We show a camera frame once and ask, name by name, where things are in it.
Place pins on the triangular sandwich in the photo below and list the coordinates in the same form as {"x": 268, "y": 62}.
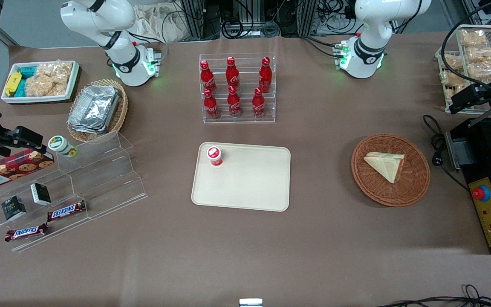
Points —
{"x": 386, "y": 166}

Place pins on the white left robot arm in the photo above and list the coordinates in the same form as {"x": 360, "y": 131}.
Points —
{"x": 371, "y": 51}

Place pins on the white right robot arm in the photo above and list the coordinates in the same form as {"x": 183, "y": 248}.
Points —
{"x": 117, "y": 51}

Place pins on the white rectangular snack tray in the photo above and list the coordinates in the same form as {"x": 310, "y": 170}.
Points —
{"x": 41, "y": 99}

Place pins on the aluminium foil tray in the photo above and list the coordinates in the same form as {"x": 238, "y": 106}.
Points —
{"x": 84, "y": 129}
{"x": 96, "y": 106}

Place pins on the oval wicker basket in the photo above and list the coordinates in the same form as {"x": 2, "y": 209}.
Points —
{"x": 119, "y": 113}

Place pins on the round brown wicker basket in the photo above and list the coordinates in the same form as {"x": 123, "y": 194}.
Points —
{"x": 382, "y": 194}

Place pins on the beige plastic serving tray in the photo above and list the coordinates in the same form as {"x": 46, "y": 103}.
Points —
{"x": 249, "y": 183}

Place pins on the red tartan cookie box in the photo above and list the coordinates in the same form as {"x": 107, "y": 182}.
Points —
{"x": 13, "y": 168}

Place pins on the teal snack packet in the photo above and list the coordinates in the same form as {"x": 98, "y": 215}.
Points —
{"x": 28, "y": 71}
{"x": 21, "y": 88}

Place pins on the yellow snack packet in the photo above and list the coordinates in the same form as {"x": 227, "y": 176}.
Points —
{"x": 13, "y": 83}

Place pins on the green lid yogurt cup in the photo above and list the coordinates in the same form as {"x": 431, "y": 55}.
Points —
{"x": 61, "y": 146}

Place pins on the small black white carton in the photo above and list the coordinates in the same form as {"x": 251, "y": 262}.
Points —
{"x": 41, "y": 194}
{"x": 13, "y": 208}

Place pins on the black appliance with yellow panel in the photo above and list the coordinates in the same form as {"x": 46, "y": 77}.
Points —
{"x": 484, "y": 153}

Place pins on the Snickers chocolate bar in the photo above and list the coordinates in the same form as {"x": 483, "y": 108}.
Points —
{"x": 26, "y": 232}
{"x": 66, "y": 210}

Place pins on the red emergency stop button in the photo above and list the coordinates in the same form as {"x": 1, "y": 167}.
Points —
{"x": 480, "y": 193}

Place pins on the clear acrylic stepped display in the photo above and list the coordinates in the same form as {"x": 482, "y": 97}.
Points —
{"x": 100, "y": 179}

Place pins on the beige crumpled cloth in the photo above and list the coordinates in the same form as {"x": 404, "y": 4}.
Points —
{"x": 160, "y": 23}

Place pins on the red cola bottle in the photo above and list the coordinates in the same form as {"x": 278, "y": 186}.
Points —
{"x": 211, "y": 105}
{"x": 265, "y": 76}
{"x": 258, "y": 104}
{"x": 232, "y": 73}
{"x": 207, "y": 76}
{"x": 234, "y": 103}

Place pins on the red lid yogurt cup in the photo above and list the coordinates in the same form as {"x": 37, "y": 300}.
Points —
{"x": 215, "y": 155}

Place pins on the clear acrylic bottle rack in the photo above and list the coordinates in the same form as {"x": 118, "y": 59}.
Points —
{"x": 239, "y": 120}

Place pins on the small white metal object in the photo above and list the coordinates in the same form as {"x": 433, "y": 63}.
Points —
{"x": 250, "y": 302}

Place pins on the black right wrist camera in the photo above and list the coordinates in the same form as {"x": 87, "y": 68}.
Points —
{"x": 23, "y": 137}

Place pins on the aluminium frame post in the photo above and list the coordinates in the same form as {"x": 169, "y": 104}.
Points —
{"x": 307, "y": 17}
{"x": 193, "y": 19}

